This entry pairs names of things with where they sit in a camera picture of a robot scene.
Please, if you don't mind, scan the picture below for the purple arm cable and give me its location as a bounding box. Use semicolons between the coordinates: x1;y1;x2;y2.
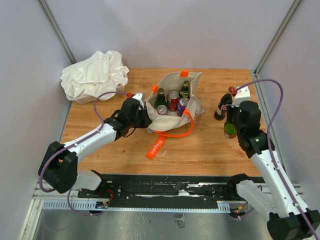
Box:
38;91;132;217
231;78;320;240

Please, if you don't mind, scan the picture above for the white crumpled cloth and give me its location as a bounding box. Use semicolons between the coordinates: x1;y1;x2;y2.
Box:
60;50;130;101

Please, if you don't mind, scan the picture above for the brown cola glass bottle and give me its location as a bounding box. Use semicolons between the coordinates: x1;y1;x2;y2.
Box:
214;86;237;121

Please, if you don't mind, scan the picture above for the aluminium corner post right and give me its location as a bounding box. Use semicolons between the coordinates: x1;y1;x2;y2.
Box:
253;0;306;75

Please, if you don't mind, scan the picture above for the aluminium corner post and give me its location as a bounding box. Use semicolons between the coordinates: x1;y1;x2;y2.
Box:
36;0;76;64
253;0;306;75

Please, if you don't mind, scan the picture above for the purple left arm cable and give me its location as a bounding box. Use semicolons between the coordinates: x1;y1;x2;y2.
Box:
38;91;132;217

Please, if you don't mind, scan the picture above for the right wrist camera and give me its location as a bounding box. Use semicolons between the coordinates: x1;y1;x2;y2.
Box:
231;86;251;108

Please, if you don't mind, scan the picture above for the beige canvas tote bag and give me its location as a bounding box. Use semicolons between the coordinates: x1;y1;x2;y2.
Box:
145;70;205;159

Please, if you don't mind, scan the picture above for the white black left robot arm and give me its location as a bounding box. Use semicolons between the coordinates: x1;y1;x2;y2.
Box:
38;93;152;198

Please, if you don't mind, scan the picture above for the aluminium corner post left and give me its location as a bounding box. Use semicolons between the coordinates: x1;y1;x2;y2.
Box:
36;0;76;64

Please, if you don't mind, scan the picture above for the green glass bottle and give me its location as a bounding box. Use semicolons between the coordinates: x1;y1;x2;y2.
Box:
223;106;238;139
155;88;168;108
179;80;190;99

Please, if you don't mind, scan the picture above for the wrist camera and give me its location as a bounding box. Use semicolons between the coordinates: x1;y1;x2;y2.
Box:
231;86;251;108
132;92;145;109

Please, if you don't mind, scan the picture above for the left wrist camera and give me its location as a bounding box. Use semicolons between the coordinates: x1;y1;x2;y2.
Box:
132;92;145;109

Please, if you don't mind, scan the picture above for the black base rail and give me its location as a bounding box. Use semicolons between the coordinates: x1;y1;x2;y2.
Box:
77;174;244;210

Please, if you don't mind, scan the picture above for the grey slotted cable duct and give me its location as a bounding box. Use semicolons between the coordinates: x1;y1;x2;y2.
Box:
41;199;231;213

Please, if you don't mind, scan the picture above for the red soda can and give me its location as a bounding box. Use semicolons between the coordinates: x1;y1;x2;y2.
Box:
156;104;168;115
167;90;179;112

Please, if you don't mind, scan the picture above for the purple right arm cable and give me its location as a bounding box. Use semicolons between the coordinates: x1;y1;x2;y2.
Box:
231;78;320;240

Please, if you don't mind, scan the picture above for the white plastic basket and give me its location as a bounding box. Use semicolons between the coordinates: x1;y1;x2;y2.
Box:
67;79;129;105

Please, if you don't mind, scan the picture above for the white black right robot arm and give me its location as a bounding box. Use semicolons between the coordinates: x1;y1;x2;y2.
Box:
226;100;320;240

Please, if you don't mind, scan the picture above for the purple soda can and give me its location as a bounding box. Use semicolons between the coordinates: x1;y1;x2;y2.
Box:
177;97;189;117

